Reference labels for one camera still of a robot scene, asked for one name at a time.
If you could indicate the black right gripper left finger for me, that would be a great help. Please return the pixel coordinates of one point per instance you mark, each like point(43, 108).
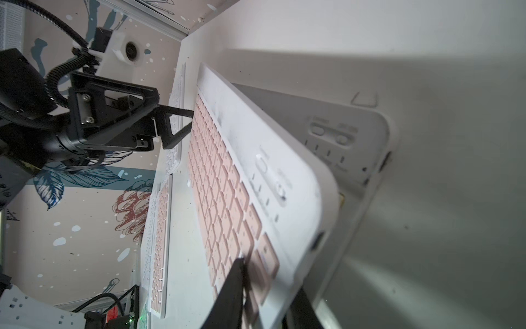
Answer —
point(227, 309)

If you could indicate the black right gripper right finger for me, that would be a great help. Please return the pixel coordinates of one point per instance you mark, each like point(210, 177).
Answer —
point(301, 315)

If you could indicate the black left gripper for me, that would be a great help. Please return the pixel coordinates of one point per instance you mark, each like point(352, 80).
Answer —
point(108, 115)

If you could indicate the pink keyboard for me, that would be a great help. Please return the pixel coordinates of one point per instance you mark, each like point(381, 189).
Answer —
point(355, 142)
point(155, 247)
point(260, 195)

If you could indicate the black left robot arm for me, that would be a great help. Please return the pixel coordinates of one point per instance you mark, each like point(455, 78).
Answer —
point(33, 109)

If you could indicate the white keyboard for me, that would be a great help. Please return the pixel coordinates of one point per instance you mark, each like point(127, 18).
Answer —
point(173, 157)

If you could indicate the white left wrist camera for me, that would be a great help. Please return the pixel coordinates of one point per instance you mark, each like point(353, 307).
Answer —
point(115, 55)

